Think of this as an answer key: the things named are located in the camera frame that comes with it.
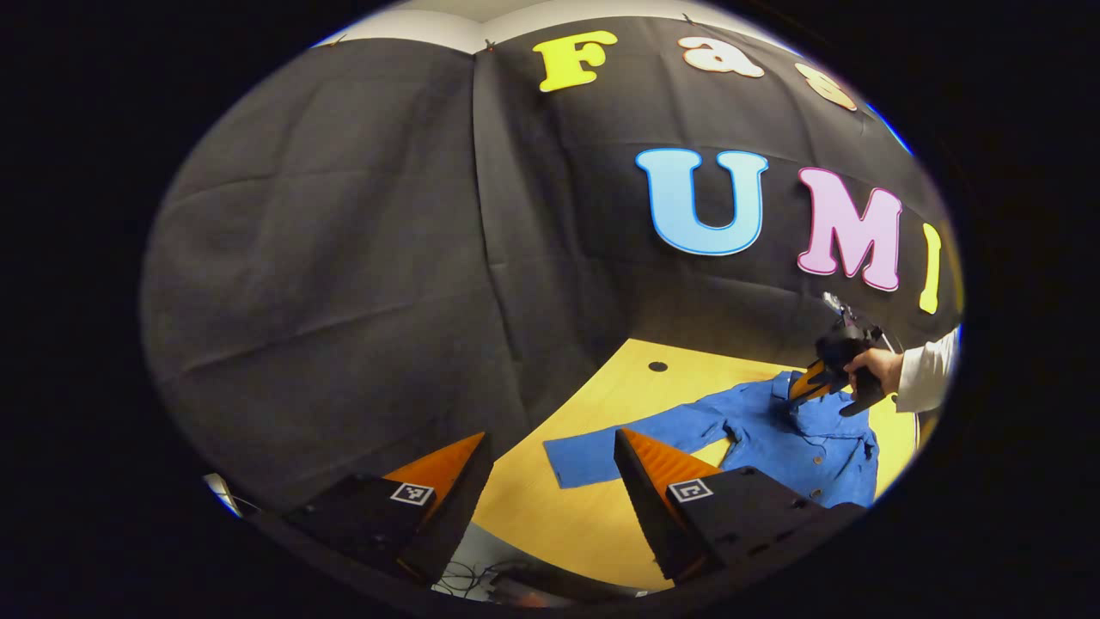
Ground black floor cables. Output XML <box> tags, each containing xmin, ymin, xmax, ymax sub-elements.
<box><xmin>434</xmin><ymin>559</ymin><xmax>516</xmax><ymax>600</ymax></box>

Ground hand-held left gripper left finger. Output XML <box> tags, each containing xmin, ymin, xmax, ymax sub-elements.
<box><xmin>284</xmin><ymin>432</ymin><xmax>495</xmax><ymax>585</ymax></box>

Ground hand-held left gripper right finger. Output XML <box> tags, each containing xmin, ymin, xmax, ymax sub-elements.
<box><xmin>613</xmin><ymin>427</ymin><xmax>867</xmax><ymax>585</ymax></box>

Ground blue shirt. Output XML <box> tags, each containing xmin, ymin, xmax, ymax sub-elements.
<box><xmin>543</xmin><ymin>370</ymin><xmax>880</xmax><ymax>508</ymax></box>

